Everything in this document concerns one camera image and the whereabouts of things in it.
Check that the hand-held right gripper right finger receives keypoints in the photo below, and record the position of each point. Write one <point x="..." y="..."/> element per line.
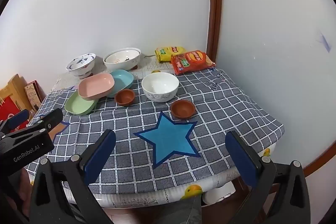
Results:
<point x="241" y="158"/>

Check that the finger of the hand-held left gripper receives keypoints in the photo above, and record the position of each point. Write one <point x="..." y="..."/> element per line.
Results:
<point x="51" y="119"/>
<point x="18" y="117"/>

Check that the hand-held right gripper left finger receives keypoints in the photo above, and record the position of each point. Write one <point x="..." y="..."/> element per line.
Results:
<point x="101" y="153"/>

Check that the green plate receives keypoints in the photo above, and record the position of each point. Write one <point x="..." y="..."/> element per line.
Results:
<point x="77" y="107"/>

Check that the pink plate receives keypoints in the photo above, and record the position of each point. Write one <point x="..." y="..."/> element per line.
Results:
<point x="95" y="85"/>

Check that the small brown bowl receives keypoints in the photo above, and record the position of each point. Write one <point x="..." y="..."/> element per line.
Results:
<point x="183" y="109"/>
<point x="125" y="98"/>

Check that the teal plate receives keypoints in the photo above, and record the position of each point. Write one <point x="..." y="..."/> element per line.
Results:
<point x="124" y="79"/>

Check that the white bowl with grey pattern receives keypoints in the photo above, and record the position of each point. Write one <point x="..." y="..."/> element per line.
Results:
<point x="160" y="86"/>

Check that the red paper bag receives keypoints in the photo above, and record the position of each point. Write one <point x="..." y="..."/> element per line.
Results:
<point x="10" y="108"/>

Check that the patterned book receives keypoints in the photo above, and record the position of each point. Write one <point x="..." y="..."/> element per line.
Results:
<point x="32" y="95"/>

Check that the wooden side table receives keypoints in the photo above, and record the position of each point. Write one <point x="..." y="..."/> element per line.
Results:
<point x="13" y="85"/>

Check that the white plastic container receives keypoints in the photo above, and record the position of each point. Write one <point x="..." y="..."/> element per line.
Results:
<point x="220" y="192"/>

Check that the grey checked tablecloth with stars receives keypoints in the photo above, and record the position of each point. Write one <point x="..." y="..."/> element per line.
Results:
<point x="223" y="108"/>

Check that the blue patterned footed bowl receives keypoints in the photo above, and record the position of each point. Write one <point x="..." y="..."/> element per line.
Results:
<point x="78" y="64"/>

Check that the brown wooden baseboard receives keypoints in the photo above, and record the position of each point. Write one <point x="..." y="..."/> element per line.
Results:
<point x="315" y="167"/>

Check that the large white printed bowl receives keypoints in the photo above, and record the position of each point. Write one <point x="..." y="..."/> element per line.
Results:
<point x="120" y="64"/>

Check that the red chip bag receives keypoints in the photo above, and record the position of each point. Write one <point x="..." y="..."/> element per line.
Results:
<point x="191" y="62"/>

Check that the yellow chip bag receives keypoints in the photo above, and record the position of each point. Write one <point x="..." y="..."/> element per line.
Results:
<point x="166" y="54"/>

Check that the brown wooden door frame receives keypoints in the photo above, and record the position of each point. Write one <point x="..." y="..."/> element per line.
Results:
<point x="214" y="3"/>

